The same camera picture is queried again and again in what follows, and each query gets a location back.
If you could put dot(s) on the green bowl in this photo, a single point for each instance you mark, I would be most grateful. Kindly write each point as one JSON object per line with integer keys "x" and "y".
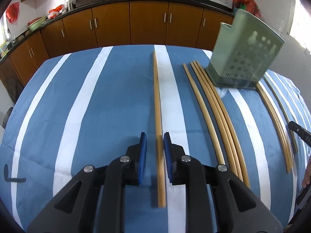
{"x": 36, "y": 23}

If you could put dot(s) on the red bags and bottles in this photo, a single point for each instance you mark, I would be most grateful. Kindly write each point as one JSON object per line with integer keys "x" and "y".
{"x": 248, "y": 5}

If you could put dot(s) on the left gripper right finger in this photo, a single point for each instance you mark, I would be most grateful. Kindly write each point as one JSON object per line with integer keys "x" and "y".
{"x": 186, "y": 170}

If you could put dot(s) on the brown lower kitchen cabinets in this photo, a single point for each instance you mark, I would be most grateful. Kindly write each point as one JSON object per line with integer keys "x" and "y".
{"x": 18, "y": 70}

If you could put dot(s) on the green perforated utensil holder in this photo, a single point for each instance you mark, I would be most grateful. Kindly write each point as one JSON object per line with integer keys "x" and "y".
{"x": 243, "y": 52}

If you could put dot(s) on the right hand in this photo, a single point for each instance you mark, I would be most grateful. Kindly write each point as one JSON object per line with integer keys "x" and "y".
{"x": 307, "y": 174}

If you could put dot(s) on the red white packets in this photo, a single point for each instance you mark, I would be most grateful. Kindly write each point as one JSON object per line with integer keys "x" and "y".
{"x": 53, "y": 13}

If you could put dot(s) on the black countertop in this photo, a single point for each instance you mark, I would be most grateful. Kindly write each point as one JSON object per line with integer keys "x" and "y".
{"x": 121, "y": 0}

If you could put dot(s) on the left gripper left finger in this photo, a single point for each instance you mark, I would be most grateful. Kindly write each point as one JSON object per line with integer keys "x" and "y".
{"x": 125, "y": 170}

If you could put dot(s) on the red plastic bag on wall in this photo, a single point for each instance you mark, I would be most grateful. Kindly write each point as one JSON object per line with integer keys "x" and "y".
{"x": 12, "y": 13}

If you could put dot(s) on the blue white striped tablecloth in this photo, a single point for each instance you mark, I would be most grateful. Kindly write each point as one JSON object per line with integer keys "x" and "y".
{"x": 87, "y": 107}

